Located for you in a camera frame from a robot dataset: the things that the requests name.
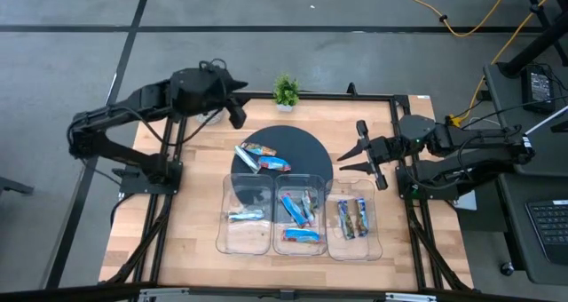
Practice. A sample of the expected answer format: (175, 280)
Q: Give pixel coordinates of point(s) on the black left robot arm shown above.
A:
(133, 102)

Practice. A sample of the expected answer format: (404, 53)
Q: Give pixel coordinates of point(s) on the black desk leg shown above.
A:
(537, 49)

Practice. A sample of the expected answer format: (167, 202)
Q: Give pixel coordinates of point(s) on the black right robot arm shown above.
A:
(479, 142)

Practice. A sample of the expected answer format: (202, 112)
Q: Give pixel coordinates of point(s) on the black frame knob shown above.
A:
(352, 89)

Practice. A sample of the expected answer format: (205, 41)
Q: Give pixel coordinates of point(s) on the dark blue granola bar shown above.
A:
(345, 220)
(361, 216)

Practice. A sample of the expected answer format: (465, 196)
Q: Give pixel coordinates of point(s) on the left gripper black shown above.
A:
(237, 117)

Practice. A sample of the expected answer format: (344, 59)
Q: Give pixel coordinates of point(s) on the succulent in patterned pot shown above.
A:
(208, 119)

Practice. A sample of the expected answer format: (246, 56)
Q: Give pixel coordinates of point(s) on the black round mat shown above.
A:
(306, 151)

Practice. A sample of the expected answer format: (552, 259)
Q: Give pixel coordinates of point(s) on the blue red granola bar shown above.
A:
(275, 163)
(294, 209)
(302, 235)

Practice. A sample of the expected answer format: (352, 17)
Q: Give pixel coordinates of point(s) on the black rig beam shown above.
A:
(66, 294)

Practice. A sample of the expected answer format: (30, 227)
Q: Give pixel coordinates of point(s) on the silver granola bar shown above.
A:
(247, 159)
(246, 215)

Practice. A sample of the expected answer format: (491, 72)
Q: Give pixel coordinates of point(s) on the white paper sheet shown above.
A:
(466, 202)

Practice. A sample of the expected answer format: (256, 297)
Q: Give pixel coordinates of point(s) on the black power adapter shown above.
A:
(538, 89)

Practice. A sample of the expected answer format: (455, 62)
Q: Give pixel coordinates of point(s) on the small plant in white pot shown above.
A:
(286, 91)

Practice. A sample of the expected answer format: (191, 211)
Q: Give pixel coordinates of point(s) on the black caster wheel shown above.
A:
(507, 268)

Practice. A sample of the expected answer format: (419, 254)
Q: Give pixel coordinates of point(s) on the black aluminium table frame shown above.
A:
(319, 96)

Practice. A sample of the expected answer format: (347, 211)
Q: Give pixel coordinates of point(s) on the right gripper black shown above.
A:
(386, 148)

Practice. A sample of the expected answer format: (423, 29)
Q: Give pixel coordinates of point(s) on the grey metal pole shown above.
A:
(550, 123)

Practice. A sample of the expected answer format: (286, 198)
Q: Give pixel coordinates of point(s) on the black keyboard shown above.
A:
(550, 231)

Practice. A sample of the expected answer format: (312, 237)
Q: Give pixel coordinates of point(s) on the silver metal bracket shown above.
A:
(164, 294)
(410, 297)

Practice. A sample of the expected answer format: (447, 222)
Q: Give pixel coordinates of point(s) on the white green granola bar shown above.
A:
(307, 206)

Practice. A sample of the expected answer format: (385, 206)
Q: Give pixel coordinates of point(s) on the dark grey side desk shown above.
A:
(506, 89)

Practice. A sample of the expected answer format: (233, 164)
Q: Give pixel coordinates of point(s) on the brown orange granola bar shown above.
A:
(258, 149)

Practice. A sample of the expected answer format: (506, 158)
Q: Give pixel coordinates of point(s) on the clear plastic bin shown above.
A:
(299, 248)
(355, 248)
(244, 240)

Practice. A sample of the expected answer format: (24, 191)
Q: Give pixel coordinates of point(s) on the grey furniture foot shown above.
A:
(13, 185)

